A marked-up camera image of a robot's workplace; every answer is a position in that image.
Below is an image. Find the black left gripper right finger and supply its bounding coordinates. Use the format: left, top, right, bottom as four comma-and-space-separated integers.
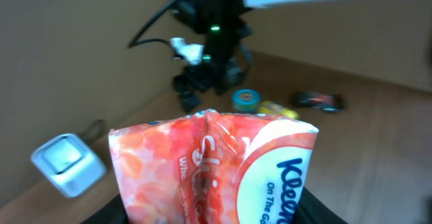
292, 188, 347, 224

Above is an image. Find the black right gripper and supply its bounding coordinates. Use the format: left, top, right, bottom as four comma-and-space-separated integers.
173, 57, 246, 113

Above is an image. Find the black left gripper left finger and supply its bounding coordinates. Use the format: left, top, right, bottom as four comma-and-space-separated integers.
81, 194, 129, 224

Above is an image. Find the teal tin can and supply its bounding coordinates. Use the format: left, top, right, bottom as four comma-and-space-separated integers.
232, 89, 261, 113

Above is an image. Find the yellow cylindrical container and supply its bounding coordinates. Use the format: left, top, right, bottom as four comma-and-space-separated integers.
258, 101, 300, 119

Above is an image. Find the red snack box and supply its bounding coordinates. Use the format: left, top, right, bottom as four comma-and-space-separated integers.
108, 109, 318, 223

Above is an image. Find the red silver foil packet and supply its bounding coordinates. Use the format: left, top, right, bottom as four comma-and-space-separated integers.
291, 91, 346, 113

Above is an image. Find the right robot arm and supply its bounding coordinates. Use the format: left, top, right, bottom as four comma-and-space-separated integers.
170, 0, 324, 112

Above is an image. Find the white barcode scanner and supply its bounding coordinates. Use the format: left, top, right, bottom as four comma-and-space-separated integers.
31, 133, 106, 198

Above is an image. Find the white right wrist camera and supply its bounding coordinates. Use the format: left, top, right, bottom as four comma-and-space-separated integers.
169, 37, 204, 65

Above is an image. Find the black right camera cable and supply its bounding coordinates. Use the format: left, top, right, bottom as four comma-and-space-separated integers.
126, 0, 207, 49

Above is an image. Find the black scanner cable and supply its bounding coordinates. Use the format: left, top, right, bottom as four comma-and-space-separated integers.
79, 118, 107, 146

